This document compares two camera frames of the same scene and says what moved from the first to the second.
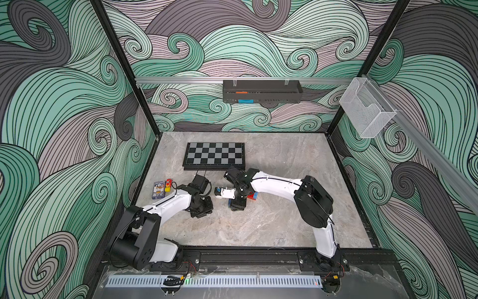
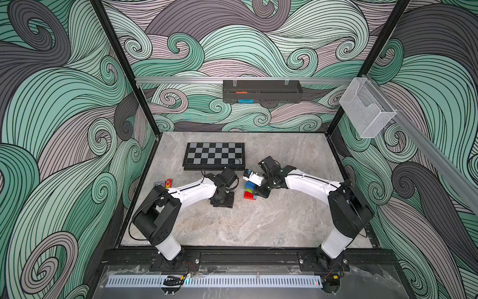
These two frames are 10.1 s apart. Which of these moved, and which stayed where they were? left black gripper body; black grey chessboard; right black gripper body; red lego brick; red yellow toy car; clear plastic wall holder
Moved: left black gripper body; right black gripper body
Stayed: clear plastic wall holder; red lego brick; red yellow toy car; black grey chessboard
